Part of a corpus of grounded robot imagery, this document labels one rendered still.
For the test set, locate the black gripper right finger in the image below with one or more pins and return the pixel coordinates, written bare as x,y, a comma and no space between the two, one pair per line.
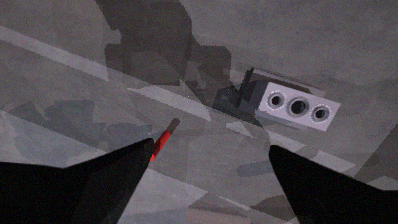
320,195

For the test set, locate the red peg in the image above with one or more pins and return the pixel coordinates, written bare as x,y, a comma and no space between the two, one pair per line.
159,144

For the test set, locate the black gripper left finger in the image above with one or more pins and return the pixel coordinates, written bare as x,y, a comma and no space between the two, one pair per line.
93,192

